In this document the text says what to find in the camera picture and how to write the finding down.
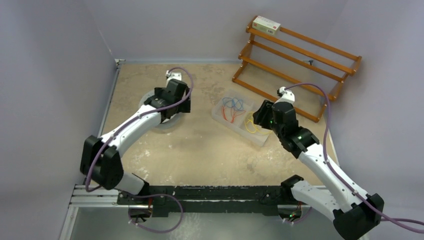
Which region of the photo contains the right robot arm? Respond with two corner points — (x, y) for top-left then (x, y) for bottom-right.
(253, 100), (385, 240)

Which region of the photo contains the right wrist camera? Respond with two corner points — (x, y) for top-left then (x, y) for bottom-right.
(275, 86), (295, 104)

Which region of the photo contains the white green box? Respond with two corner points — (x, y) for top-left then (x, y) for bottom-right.
(252, 15), (281, 36)

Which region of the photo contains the clear plastic divided tray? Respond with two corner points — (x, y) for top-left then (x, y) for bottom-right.
(210, 88), (271, 147)

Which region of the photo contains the blue cable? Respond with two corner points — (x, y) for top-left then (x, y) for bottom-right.
(221, 96), (248, 112)

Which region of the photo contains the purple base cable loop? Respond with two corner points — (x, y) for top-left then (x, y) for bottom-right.
(127, 194), (185, 235)

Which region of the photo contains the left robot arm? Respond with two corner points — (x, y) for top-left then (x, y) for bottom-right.
(80, 77), (191, 205)

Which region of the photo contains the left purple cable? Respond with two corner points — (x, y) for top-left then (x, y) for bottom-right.
(84, 67), (195, 193)

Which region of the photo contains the white perforated cable spool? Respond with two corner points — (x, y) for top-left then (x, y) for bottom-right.
(137, 91), (182, 134)

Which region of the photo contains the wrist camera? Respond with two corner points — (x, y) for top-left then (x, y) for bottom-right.
(165, 70), (182, 83)
(275, 86), (295, 104)

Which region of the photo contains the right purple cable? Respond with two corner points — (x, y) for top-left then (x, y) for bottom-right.
(284, 82), (424, 234)

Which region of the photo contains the orange cable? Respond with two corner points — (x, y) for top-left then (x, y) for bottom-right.
(221, 105), (248, 125)

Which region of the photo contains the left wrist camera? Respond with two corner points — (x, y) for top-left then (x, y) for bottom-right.
(165, 70), (182, 83)

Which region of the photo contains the wooden shelf rack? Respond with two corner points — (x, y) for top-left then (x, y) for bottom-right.
(232, 15), (363, 123)

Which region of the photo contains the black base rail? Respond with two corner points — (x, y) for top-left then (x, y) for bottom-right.
(117, 185), (308, 218)

